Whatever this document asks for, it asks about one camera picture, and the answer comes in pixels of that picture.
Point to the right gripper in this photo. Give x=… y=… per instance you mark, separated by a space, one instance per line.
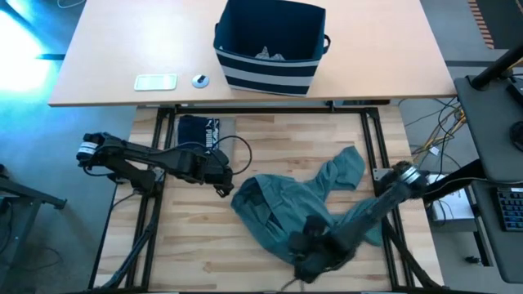
x=323 y=249

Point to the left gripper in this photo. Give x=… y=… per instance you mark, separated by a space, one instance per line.
x=218 y=167

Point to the khaki shorts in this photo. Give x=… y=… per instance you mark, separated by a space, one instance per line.
x=227 y=134

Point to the teal shirt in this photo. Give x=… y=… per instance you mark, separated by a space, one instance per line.
x=278 y=204

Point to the navy white striped fabric bin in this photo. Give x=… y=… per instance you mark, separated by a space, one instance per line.
x=269 y=77

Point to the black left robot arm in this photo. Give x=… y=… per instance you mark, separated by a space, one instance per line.
x=135 y=157

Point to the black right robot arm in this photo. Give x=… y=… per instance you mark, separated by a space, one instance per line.
x=380 y=204

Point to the round grey desk grommet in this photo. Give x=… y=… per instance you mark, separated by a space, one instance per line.
x=200 y=81

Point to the white box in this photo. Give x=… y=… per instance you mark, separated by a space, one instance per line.
x=453 y=208

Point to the grey patterned garment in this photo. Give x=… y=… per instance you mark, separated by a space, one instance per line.
x=269 y=54

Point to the light wooden desk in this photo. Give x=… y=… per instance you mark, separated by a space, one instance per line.
x=122 y=41

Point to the backlit keyboard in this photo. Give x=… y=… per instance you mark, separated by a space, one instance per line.
x=512 y=208

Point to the grey metal table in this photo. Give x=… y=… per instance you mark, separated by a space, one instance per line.
x=28 y=196

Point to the black office desk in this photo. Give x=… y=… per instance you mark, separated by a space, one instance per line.
x=486 y=130

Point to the black pole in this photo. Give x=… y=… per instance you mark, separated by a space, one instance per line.
x=496 y=67

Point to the black metal table frame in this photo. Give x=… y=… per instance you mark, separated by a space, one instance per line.
x=367 y=134

